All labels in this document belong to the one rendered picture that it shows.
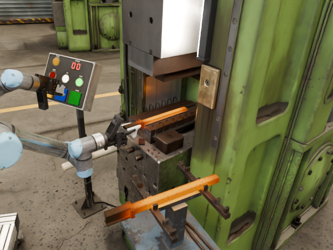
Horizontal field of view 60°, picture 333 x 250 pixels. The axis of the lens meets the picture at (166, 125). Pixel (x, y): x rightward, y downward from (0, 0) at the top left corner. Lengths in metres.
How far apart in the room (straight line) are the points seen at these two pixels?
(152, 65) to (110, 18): 4.97
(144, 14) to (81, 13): 5.01
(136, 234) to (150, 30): 0.84
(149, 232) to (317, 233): 1.60
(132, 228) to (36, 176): 1.68
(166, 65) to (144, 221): 0.69
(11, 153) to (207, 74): 0.79
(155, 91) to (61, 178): 1.39
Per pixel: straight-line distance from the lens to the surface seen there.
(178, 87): 1.81
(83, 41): 6.31
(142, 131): 1.48
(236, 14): 1.12
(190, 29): 1.30
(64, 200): 2.54
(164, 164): 1.37
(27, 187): 2.74
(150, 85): 1.66
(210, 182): 1.12
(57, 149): 1.39
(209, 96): 1.22
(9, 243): 2.06
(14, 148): 1.12
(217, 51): 1.18
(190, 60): 1.42
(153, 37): 1.25
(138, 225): 1.30
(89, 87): 1.71
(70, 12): 6.19
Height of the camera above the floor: 1.72
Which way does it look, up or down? 30 degrees down
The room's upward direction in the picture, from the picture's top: 4 degrees clockwise
